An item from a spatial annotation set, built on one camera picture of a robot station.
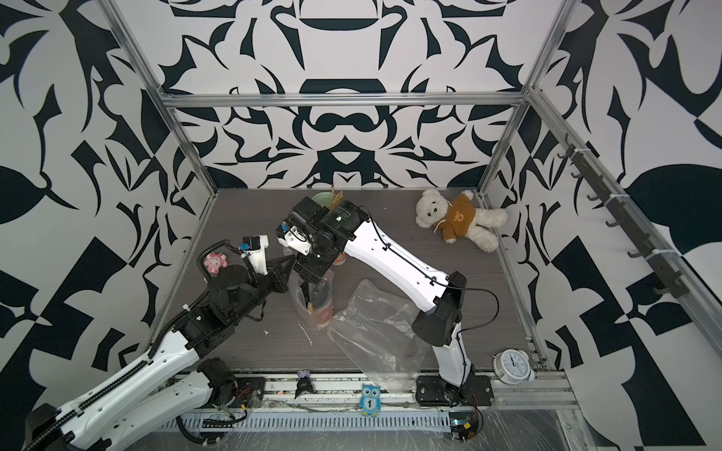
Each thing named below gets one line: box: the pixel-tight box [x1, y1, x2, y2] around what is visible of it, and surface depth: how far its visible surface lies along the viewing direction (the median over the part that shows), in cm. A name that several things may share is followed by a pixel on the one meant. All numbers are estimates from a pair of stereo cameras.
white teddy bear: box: [415, 188, 508, 253], surface depth 104 cm
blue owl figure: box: [359, 383, 382, 418], surface depth 73 cm
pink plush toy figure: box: [204, 252, 229, 275], surface depth 98 cm
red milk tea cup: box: [307, 277, 333, 327], surface depth 70 cm
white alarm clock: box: [490, 347, 535, 385], surface depth 77 cm
